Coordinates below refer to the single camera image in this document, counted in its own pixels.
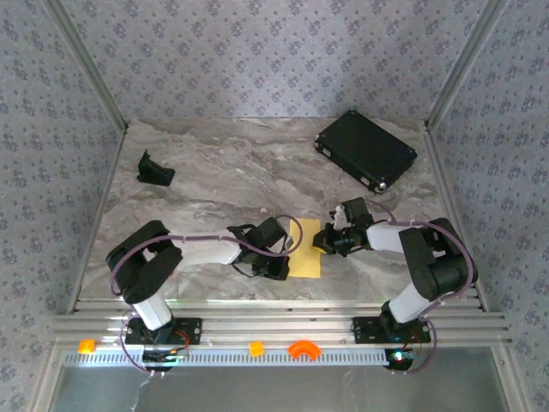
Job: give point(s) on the aluminium frame leg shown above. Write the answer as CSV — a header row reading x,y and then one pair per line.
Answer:
x,y
47,382
513,382

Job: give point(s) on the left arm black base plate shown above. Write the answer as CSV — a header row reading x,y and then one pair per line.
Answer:
x,y
191,330

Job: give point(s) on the aluminium table side rail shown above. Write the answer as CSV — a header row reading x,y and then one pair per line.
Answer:
x,y
452,214
102,214

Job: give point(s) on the narrow aluminium extrusion rail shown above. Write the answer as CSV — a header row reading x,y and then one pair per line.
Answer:
x,y
279,305

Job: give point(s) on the black hard case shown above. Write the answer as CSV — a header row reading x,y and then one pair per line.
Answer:
x,y
364,148

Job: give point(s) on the wide aluminium extrusion rail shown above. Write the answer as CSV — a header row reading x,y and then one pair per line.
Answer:
x,y
279,328

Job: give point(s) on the aluminium frame post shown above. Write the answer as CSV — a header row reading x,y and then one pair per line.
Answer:
x,y
463,64
89,64

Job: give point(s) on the yellow square paper sheet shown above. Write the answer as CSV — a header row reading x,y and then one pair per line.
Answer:
x,y
306,266

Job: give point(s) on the orange curved plastic piece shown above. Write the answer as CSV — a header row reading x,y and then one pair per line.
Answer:
x,y
304,348

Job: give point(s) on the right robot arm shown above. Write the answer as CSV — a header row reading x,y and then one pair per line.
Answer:
x,y
429,262

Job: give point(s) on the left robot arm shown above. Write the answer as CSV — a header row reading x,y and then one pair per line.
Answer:
x,y
146,266

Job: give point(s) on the orange plastic block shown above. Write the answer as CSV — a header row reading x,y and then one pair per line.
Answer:
x,y
86,346

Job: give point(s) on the small black plastic holder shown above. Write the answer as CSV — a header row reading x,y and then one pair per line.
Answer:
x,y
154,171

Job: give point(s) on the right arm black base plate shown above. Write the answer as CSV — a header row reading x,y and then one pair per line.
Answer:
x,y
364,330

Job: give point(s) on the yellow-orange plastic cube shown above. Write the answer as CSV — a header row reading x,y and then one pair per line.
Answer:
x,y
256,348

